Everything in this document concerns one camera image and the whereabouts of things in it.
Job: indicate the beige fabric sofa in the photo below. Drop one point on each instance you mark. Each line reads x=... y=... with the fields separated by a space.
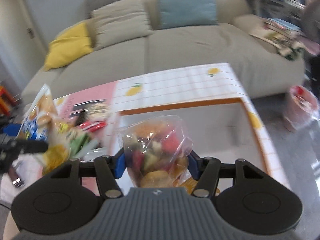
x=257 y=65

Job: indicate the red snack packet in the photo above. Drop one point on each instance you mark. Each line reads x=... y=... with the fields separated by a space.
x=92 y=126

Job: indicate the yellow cushion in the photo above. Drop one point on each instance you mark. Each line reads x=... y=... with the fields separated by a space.
x=69 y=46

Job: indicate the white green snack packet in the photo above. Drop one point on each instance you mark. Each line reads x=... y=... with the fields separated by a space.
x=80 y=143

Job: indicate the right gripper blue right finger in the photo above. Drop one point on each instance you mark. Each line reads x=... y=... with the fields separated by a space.
x=206 y=172

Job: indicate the yellow cracker packet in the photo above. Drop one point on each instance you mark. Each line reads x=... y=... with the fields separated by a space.
x=54 y=157

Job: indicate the stack of books on sofa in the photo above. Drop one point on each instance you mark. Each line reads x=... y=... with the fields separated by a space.
x=282 y=35

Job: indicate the beige cushion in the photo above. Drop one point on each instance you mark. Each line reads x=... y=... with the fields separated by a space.
x=120 y=21

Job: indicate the teal cushion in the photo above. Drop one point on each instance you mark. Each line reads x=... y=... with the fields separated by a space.
x=184 y=13

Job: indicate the pink bin with bag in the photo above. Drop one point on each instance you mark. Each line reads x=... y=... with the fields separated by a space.
x=302 y=107

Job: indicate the dark green snack packet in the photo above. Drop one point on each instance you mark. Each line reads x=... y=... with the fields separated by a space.
x=80 y=119

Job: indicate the door with handle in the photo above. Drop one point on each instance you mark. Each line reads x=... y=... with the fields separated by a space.
x=22 y=51

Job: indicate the clear bag of fruit chips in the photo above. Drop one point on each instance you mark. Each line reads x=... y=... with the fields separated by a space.
x=156 y=151

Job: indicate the orange cardboard box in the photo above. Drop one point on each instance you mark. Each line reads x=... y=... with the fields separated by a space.
x=220 y=132

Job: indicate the clear nut bar packet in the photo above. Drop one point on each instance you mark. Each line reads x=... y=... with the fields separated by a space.
x=97 y=112

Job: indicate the grey office chair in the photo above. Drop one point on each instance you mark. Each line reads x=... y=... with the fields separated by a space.
x=309 y=24

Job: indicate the blue yellow snack bag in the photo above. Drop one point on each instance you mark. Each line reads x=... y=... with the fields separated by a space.
x=37 y=122

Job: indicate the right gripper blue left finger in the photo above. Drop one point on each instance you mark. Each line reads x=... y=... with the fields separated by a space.
x=108 y=169

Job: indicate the red stool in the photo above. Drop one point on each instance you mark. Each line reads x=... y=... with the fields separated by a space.
x=7 y=102

